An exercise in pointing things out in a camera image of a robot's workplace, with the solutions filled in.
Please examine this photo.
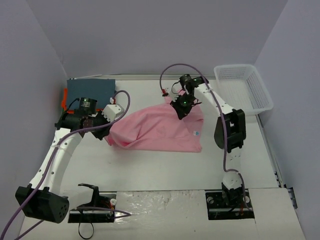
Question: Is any pink t-shirt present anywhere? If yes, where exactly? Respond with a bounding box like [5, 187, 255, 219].
[104, 97, 204, 153]

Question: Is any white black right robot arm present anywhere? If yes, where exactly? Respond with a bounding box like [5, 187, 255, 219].
[169, 74, 247, 207]

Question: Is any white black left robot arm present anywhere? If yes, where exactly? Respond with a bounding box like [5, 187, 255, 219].
[15, 97, 122, 223]

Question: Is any folded teal blue t-shirt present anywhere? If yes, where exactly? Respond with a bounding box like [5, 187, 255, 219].
[65, 78, 116, 109]

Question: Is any folded orange t-shirt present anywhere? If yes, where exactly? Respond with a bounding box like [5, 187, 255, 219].
[61, 88, 74, 114]

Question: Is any white plastic basket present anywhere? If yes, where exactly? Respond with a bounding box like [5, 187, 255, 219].
[214, 64, 274, 116]

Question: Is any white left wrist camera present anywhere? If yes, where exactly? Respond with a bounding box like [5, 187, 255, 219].
[101, 97, 125, 124]

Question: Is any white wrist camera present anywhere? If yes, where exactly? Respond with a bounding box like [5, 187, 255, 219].
[162, 88, 185, 102]
[101, 97, 125, 124]

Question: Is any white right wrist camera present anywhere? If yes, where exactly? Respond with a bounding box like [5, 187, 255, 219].
[162, 88, 185, 102]

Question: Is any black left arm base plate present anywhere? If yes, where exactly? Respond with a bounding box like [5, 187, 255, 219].
[67, 183, 117, 224]

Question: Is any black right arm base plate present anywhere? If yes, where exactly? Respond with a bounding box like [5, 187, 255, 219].
[205, 190, 255, 221]

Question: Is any black cable loop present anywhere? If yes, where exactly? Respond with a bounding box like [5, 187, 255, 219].
[77, 220, 96, 239]

